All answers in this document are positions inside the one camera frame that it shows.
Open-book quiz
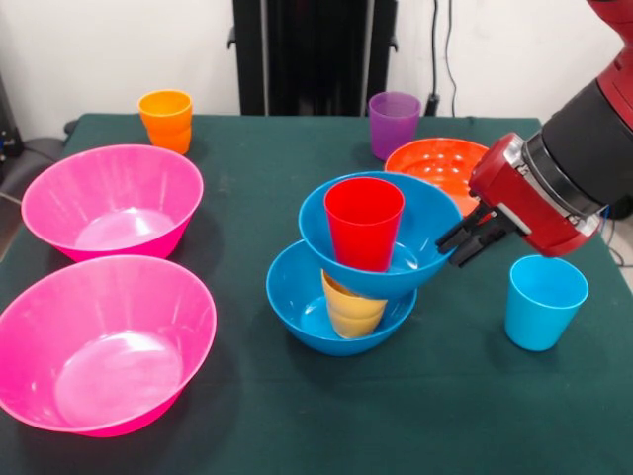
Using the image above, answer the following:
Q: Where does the light blue plastic cup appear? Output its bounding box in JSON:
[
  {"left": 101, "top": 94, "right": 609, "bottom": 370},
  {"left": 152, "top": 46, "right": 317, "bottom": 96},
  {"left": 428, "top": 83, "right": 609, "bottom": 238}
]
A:
[{"left": 504, "top": 254, "right": 589, "bottom": 352}]

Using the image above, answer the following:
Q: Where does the orange plastic cup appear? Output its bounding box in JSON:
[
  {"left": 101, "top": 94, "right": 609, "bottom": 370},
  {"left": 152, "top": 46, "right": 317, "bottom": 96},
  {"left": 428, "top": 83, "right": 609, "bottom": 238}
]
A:
[{"left": 136, "top": 89, "right": 194, "bottom": 155}]

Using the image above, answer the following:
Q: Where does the blue plastic bowl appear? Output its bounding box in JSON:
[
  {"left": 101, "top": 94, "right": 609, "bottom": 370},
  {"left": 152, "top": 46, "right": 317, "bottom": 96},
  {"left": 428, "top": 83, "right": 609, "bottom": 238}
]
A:
[
  {"left": 265, "top": 239, "right": 418, "bottom": 357},
  {"left": 298, "top": 171, "right": 465, "bottom": 300}
]

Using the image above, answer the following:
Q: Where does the purple plastic cup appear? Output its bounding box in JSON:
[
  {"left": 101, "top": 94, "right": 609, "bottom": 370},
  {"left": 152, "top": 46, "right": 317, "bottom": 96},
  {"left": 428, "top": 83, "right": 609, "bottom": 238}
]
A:
[{"left": 368, "top": 91, "right": 422, "bottom": 162}]

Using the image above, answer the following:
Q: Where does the dark green table cloth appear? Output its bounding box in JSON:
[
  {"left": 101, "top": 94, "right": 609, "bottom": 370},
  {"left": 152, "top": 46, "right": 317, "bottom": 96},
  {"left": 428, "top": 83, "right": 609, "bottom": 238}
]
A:
[{"left": 0, "top": 112, "right": 633, "bottom": 475}]

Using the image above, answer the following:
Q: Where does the black upright post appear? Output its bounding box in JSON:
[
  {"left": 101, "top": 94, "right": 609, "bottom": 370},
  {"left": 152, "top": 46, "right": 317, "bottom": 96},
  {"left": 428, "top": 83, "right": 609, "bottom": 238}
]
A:
[{"left": 226, "top": 0, "right": 400, "bottom": 118}]

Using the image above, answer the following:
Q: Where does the yellow plastic cup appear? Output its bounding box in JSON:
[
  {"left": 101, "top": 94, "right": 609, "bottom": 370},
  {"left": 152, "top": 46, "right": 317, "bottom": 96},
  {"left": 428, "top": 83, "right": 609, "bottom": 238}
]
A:
[{"left": 320, "top": 269, "right": 389, "bottom": 340}]

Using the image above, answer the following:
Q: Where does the pink plastic bowl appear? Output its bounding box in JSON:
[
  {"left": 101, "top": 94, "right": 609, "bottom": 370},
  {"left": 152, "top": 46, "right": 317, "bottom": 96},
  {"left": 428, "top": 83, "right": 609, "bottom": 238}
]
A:
[
  {"left": 20, "top": 143, "right": 205, "bottom": 262},
  {"left": 0, "top": 254, "right": 218, "bottom": 438}
]

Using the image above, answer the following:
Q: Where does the red-orange plastic bowl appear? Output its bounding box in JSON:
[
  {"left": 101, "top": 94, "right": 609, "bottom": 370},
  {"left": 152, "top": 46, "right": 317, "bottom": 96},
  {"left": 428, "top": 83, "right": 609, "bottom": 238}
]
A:
[{"left": 384, "top": 138, "right": 491, "bottom": 215}]

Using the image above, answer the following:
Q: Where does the red plastic cup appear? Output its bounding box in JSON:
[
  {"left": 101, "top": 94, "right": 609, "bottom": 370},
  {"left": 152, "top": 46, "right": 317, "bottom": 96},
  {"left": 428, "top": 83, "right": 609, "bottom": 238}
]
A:
[{"left": 323, "top": 177, "right": 406, "bottom": 273}]

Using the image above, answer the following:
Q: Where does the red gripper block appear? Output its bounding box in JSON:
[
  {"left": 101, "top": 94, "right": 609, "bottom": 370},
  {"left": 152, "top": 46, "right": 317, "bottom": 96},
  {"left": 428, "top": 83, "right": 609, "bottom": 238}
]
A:
[{"left": 434, "top": 132, "right": 603, "bottom": 269}]

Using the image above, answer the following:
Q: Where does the black cable with plug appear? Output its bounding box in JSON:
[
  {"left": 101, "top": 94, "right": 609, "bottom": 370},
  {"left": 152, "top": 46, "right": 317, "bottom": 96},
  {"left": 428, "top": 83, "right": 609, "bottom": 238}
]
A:
[{"left": 425, "top": 0, "right": 461, "bottom": 119}]

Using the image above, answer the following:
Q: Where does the tangle of floor cables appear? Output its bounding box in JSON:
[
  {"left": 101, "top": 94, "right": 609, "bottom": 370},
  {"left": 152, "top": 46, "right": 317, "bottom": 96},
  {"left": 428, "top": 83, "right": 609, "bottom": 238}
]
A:
[{"left": 600, "top": 205, "right": 633, "bottom": 268}]

